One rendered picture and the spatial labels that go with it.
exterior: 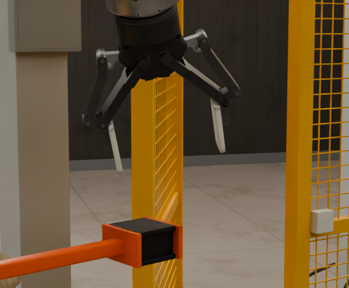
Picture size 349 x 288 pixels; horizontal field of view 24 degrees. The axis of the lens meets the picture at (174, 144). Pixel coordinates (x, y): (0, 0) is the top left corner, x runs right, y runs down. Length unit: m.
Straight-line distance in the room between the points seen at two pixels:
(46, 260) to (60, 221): 1.35
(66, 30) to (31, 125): 0.29
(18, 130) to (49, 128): 0.10
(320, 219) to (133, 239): 1.14
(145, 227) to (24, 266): 0.20
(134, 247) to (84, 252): 0.07
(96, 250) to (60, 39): 1.26
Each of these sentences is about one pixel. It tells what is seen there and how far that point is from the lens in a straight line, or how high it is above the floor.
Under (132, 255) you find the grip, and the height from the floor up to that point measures 1.21.
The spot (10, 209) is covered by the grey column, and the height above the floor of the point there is 1.01.
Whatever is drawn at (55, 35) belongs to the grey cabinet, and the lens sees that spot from 2.35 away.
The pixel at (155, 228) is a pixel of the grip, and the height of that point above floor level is 1.24.
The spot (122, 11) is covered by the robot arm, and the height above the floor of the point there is 1.54.
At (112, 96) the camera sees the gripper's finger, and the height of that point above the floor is 1.44.
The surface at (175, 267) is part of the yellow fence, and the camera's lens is 2.76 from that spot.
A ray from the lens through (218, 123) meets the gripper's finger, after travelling 1.06.
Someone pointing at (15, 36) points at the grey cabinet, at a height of 1.51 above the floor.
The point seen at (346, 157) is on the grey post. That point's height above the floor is 0.89.
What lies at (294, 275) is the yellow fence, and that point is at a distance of 2.28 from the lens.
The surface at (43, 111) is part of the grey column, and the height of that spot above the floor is 1.30.
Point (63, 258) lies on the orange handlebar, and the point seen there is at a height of 1.22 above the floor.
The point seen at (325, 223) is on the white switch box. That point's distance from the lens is 2.27.
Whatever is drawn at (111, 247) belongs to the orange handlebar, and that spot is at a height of 1.22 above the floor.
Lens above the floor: 1.52
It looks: 8 degrees down
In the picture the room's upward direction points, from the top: straight up
